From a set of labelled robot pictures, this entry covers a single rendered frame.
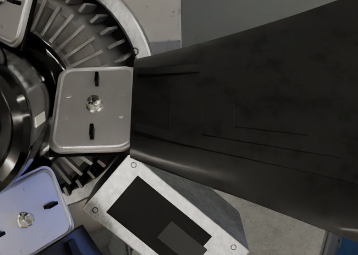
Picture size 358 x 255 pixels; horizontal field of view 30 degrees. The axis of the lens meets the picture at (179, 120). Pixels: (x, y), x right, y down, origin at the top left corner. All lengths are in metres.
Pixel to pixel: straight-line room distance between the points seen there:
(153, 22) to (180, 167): 0.63
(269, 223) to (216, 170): 1.38
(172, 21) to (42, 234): 0.60
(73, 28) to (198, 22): 0.79
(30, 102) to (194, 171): 0.13
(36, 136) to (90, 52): 0.16
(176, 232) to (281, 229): 1.23
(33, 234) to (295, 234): 1.34
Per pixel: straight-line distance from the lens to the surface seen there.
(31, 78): 0.51
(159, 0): 1.14
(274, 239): 1.84
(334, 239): 1.35
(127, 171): 0.63
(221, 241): 0.65
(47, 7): 0.64
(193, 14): 1.39
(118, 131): 0.52
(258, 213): 1.88
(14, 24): 0.52
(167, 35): 1.07
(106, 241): 0.73
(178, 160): 0.50
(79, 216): 0.79
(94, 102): 0.53
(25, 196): 0.57
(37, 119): 0.49
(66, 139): 0.52
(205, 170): 0.49
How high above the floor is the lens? 1.58
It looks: 49 degrees down
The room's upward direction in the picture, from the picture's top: 3 degrees counter-clockwise
